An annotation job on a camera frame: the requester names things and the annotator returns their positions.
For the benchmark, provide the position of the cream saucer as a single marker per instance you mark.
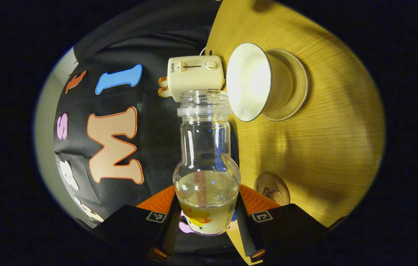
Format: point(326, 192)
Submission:
point(299, 85)

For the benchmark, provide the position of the clear glass water bottle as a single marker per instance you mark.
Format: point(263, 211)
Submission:
point(205, 147)

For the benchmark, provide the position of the toast slice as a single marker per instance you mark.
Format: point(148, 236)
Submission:
point(163, 92)
point(163, 82)

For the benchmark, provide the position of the round cork coaster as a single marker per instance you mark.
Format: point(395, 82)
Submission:
point(271, 189)

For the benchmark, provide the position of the black backdrop cloth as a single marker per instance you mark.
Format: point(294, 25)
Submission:
point(149, 44)

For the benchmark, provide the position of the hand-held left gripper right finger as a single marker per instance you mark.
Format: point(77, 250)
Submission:
point(244, 229)

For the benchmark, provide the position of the cream teacup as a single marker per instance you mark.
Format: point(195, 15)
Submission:
point(249, 81)

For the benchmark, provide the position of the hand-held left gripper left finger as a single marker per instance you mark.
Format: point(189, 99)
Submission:
point(168, 229)

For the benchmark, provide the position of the cream toaster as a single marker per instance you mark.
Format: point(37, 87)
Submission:
point(194, 77)

